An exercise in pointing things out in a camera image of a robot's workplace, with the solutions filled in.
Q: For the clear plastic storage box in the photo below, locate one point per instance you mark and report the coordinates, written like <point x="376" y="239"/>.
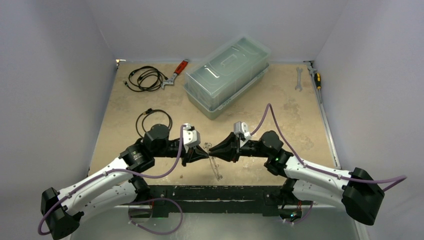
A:
<point x="224" y="75"/>

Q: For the red handled adjustable wrench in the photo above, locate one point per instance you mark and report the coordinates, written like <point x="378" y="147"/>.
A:
<point x="171" y="81"/>

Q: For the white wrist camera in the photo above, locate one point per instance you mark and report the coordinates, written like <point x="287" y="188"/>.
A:
<point x="241" y="130"/>
<point x="191" y="137"/>

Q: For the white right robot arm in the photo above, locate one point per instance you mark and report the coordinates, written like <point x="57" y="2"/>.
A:
<point x="353" y="191"/>

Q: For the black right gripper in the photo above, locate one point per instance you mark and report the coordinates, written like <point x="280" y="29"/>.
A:
<point x="235" y="149"/>

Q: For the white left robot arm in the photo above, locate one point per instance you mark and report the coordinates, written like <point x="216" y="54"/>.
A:
<point x="121" y="181"/>

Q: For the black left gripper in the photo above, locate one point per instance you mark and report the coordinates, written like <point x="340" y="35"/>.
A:
<point x="194" y="153"/>

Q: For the silver open end spanner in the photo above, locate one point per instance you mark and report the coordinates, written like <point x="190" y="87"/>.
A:
<point x="298" y="86"/>

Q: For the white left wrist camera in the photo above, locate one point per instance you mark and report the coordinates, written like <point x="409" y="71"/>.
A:
<point x="191" y="137"/>

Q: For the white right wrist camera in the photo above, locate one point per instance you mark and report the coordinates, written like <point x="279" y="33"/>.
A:
<point x="241" y="130"/>

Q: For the yellow black screwdriver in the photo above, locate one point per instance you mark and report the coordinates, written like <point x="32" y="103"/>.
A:
<point x="317" y="81"/>

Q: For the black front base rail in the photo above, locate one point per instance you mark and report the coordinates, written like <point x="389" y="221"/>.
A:
<point x="267" y="200"/>

